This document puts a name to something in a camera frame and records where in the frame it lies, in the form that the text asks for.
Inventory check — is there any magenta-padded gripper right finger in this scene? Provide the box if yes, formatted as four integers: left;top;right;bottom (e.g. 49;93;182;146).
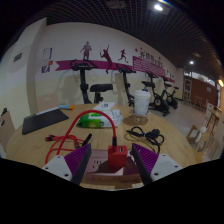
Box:
131;142;184;186

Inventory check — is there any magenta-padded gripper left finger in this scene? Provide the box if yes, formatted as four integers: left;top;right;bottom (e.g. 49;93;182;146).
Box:
41;143;93;186

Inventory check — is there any red charging cable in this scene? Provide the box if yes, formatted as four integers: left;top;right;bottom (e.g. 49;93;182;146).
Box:
44;109;118;165

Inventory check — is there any red charger block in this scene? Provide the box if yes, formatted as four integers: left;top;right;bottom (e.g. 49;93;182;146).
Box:
107;144;129;169

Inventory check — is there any rose pink power strip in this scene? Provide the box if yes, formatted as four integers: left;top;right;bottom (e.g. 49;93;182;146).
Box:
83;148;143;184

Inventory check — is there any group of wooden chairs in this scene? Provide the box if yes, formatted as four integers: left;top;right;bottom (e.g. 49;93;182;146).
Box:
184;99;224;161

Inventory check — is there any black tablet case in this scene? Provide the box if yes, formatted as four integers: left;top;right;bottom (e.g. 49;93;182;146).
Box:
21;107;70;136

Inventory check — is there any brown round coaster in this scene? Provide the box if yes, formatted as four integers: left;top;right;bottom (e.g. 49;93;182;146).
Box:
122;114;149;127

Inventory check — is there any green wet wipes pack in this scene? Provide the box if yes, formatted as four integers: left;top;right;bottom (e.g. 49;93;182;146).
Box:
77;112;124;129

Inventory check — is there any blue and orange marker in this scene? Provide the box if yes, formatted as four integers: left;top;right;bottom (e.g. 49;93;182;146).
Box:
58;104;76;111

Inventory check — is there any white paper cup with lid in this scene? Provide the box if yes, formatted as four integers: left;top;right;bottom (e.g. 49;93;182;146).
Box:
133;89;152;117

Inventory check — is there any white flat box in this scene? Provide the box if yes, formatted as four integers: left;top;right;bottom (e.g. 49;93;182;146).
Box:
93;101;116;113

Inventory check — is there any group of black exercise bikes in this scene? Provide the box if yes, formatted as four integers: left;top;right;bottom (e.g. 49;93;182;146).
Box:
69;59;180;117

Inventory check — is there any group of ceiling lights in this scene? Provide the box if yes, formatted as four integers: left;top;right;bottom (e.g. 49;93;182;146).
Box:
151;2;224;88

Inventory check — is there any black coiled power cable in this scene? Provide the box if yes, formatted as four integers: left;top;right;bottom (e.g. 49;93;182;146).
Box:
125;125;165;154

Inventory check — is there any wooden chair with handle hole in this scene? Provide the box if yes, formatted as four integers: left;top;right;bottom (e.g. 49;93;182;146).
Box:
0;107;16;151

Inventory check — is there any red wall poster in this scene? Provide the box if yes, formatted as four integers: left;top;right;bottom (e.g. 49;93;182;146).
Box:
40;60;54;74

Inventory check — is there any white wall poster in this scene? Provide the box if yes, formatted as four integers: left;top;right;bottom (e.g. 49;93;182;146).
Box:
42;47;53;61

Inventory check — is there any dark wall sign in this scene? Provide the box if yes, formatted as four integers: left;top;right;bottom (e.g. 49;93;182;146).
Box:
13;52;24;64

